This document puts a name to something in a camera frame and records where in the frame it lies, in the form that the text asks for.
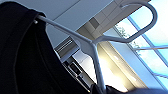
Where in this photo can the grey ceiling air vent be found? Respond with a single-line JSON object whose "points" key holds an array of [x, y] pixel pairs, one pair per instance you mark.
{"points": [[66, 46]]}

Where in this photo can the large bright window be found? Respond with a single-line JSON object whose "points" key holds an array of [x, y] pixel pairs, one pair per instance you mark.
{"points": [[150, 43]]}

